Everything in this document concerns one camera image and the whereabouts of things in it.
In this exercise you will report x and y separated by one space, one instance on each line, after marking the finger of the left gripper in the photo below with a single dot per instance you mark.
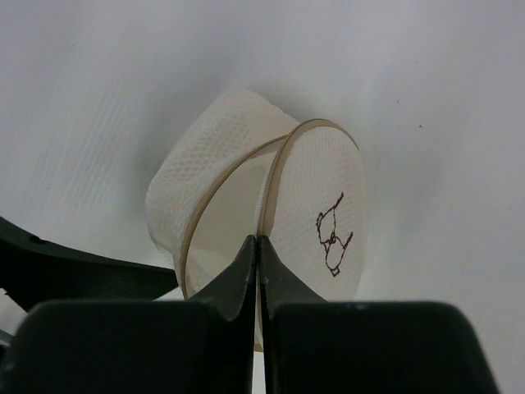
34 271

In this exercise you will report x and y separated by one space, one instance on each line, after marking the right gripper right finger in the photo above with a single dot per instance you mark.
315 346

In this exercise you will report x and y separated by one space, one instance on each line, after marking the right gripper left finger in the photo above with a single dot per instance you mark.
202 345

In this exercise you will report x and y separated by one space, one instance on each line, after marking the cream mesh laundry bag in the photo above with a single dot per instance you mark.
245 167

